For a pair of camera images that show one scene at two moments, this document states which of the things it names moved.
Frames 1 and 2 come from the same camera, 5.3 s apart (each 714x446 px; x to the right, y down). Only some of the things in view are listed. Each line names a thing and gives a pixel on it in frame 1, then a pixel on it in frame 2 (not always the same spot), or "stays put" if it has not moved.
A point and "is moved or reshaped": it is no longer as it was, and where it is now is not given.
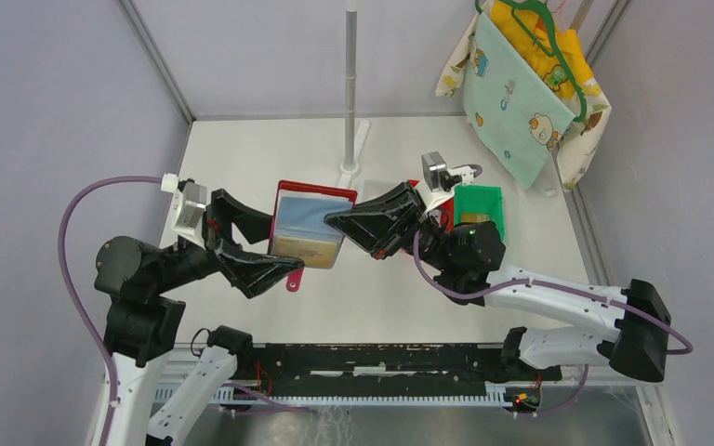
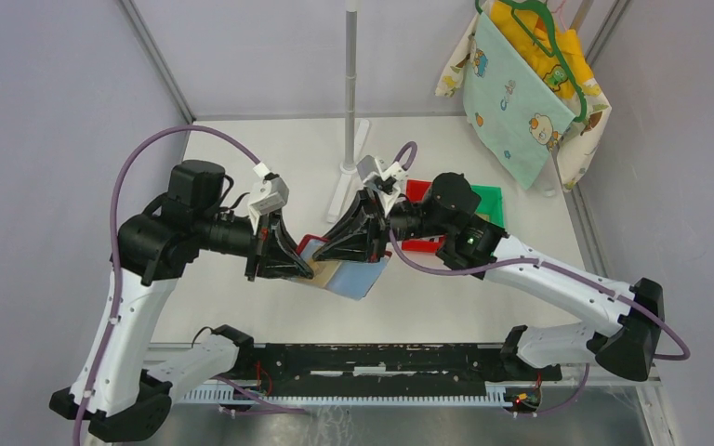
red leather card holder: x=299 y=229 to x=351 y=279
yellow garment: x=557 y=57 stays put
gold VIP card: x=313 y=253 is moved or reshaped
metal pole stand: x=356 y=131 stays put
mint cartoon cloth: x=511 y=102 stays put
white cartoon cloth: x=575 y=144 stays put
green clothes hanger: x=551 y=51 stays put
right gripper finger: x=402 y=192 to x=351 y=236
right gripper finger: x=376 y=230 to x=351 y=246
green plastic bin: x=480 y=200 stays put
